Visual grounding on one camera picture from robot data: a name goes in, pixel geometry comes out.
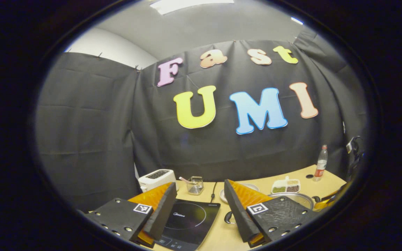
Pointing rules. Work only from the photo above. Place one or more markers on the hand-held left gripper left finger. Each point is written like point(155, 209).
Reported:
point(161, 212)

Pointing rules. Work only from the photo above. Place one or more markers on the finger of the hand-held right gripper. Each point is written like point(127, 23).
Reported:
point(332, 198)

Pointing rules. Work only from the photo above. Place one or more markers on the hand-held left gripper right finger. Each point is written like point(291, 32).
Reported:
point(237, 212)

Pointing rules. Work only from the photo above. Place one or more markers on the black induction cooktop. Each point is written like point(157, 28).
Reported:
point(190, 219)

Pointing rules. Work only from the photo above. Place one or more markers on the round white plate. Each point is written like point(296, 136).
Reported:
point(251, 186)

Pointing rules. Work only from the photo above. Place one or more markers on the white toaster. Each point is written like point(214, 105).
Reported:
point(154, 179)

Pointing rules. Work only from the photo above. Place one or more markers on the clear bottle with red label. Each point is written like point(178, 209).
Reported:
point(320, 165)

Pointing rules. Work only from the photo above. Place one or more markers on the pink straw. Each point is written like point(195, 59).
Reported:
point(183, 179)

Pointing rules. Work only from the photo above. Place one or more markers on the pile of dark red beans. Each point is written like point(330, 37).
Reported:
point(292, 188)

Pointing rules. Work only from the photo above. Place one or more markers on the pile of green beans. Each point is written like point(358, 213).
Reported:
point(278, 189)

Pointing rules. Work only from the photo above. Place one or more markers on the white divided dish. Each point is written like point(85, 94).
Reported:
point(277, 183)

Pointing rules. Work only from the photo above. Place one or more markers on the black backdrop cloth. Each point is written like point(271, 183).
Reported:
point(117, 122)

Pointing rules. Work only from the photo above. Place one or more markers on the small ceiling light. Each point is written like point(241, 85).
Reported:
point(297, 20)

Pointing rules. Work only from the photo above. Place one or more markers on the long ceiling light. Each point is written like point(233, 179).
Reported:
point(190, 5)

